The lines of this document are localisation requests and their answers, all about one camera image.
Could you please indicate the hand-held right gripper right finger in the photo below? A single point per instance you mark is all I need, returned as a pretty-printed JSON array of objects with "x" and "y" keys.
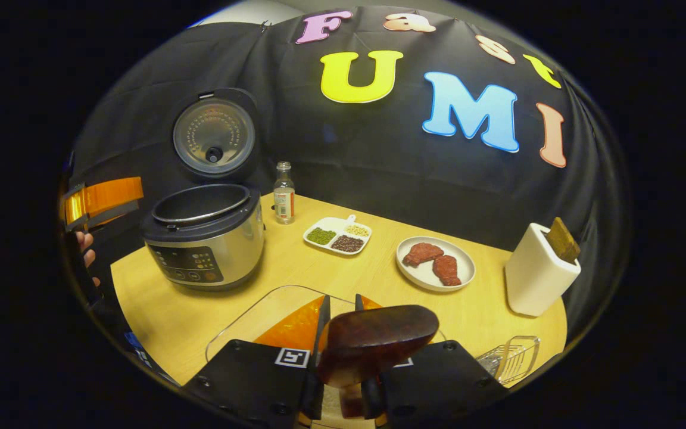
[{"x": 432, "y": 381}]

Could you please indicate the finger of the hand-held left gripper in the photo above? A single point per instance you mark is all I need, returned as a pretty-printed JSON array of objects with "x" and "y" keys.
[{"x": 105, "y": 196}]

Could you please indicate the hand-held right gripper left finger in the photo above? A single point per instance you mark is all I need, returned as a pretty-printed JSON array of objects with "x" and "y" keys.
[{"x": 248, "y": 375}]

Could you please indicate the brown wooden spoon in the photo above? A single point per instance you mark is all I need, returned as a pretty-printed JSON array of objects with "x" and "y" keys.
[{"x": 379, "y": 339}]

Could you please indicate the black silver rice cooker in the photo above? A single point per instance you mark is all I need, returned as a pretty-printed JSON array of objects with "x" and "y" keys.
[{"x": 212, "y": 250}]

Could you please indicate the round white plate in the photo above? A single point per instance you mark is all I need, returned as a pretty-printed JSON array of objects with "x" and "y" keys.
[{"x": 420, "y": 275}]

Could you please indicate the red meat piece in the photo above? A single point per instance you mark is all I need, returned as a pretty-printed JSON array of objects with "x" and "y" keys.
[
  {"x": 447, "y": 271},
  {"x": 421, "y": 253}
]

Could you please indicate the white toaster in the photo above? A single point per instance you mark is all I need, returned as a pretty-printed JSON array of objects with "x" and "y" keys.
[{"x": 533, "y": 280}]

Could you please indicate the white divided bean dish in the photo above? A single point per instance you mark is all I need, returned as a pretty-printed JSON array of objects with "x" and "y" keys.
[{"x": 334, "y": 227}]

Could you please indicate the small glass bottle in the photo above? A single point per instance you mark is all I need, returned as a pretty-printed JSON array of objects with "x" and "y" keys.
[{"x": 284, "y": 202}]

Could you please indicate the brown toast slice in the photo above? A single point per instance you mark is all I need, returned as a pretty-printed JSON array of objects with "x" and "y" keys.
[{"x": 562, "y": 241}]

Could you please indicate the black backdrop cloth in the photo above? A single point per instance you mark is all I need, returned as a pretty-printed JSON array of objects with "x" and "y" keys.
[{"x": 379, "y": 167}]

